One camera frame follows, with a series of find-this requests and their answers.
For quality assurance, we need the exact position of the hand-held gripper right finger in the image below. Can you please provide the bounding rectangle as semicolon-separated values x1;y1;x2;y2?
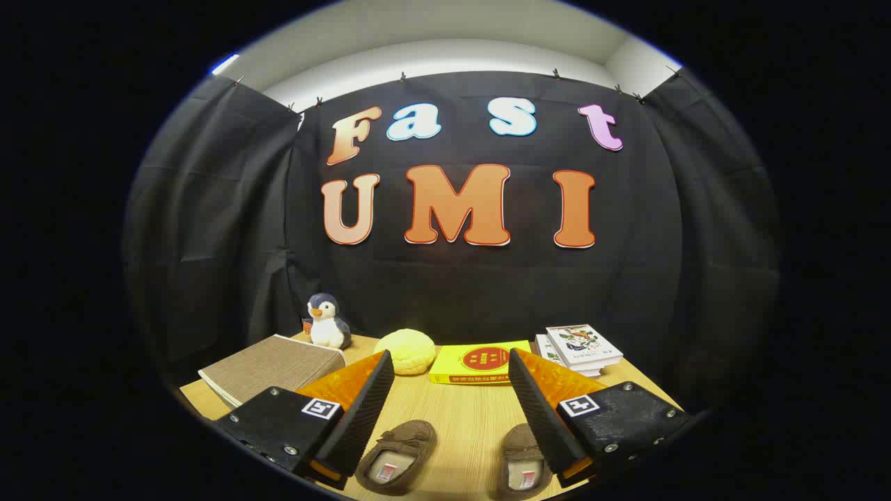
508;348;693;488

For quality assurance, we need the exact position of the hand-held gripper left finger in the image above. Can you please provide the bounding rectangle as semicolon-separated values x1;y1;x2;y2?
212;350;395;491

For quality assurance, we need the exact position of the brown fuzzy shoe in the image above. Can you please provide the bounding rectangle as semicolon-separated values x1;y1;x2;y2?
355;420;438;496
498;423;551;500

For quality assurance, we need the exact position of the brown fabric storage box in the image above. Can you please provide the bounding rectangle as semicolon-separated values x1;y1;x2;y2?
198;334;347;408

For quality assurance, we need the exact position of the yellow bun-shaped plush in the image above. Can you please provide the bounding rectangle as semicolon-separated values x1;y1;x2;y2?
374;328;437;376

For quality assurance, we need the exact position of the white book with bird print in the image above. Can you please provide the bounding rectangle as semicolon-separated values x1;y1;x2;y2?
546;324;624;369

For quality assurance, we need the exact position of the penguin plush toy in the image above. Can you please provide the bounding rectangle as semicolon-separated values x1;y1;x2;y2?
302;293;352;350

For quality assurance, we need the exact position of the yellow book with red label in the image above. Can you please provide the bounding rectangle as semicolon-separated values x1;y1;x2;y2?
429;340;533;386

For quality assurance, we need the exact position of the black backdrop cloth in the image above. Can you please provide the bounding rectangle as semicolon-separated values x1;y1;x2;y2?
124;70;780;411

